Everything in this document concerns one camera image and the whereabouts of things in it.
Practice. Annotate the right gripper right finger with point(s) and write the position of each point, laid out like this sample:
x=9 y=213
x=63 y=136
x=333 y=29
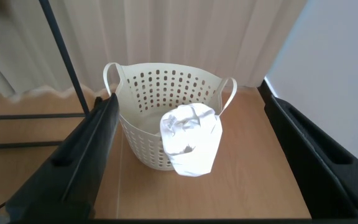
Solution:
x=328 y=174

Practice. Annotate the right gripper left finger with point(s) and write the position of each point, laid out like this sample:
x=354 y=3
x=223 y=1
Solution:
x=73 y=174

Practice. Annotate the white printed T-shirt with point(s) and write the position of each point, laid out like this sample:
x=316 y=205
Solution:
x=191 y=140

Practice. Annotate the black clothes rack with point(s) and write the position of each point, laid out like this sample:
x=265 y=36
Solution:
x=61 y=46

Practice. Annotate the white laundry basket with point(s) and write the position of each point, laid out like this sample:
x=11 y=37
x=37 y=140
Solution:
x=166 y=84

